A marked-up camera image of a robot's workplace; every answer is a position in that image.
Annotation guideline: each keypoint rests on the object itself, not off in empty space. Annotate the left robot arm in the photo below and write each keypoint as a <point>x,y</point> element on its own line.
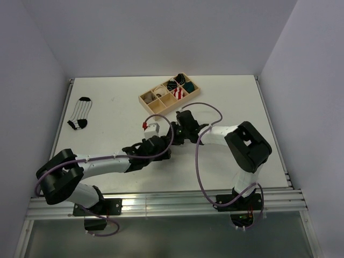
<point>60,178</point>

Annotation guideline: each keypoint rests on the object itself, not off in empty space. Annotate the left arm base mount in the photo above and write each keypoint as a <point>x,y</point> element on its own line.
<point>98,217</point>

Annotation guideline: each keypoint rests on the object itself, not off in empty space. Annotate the black striped rolled sock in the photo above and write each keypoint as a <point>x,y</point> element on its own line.
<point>180,79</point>

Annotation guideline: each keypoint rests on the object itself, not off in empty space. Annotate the wooden compartment tray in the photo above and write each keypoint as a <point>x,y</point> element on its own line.
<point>168,103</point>

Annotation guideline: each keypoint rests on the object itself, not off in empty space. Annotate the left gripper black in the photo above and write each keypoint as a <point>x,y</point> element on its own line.
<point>165,155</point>

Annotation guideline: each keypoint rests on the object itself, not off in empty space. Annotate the aluminium frame rail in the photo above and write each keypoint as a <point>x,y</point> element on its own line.
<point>167,204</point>

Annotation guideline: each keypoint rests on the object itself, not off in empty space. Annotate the cream rolled sock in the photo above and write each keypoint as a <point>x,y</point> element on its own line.
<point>160,91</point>

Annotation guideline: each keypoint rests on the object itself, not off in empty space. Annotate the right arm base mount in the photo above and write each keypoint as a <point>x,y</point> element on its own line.
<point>245,212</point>

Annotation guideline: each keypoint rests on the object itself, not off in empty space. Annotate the beige rolled sock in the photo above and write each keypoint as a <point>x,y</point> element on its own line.
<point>148,97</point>

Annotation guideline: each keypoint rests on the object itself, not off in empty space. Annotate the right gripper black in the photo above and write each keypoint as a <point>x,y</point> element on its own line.
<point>174,140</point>

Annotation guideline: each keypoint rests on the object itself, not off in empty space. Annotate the black white rolled sock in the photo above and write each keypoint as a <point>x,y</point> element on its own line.
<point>171,85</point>

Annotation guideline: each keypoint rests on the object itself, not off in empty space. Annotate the red white striped rolled sock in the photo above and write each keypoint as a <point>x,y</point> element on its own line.
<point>178,93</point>

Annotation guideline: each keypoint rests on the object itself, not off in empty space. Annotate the dark green rolled sock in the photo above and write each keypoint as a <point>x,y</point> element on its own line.
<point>189,87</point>

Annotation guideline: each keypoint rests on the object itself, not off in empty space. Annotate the white black striped sock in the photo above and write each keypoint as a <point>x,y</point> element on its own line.
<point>79,117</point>

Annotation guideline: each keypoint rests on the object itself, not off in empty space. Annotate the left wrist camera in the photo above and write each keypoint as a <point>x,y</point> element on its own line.
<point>150,130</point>

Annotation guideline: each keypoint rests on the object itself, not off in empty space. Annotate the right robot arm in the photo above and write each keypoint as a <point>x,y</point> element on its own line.
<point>248,147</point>

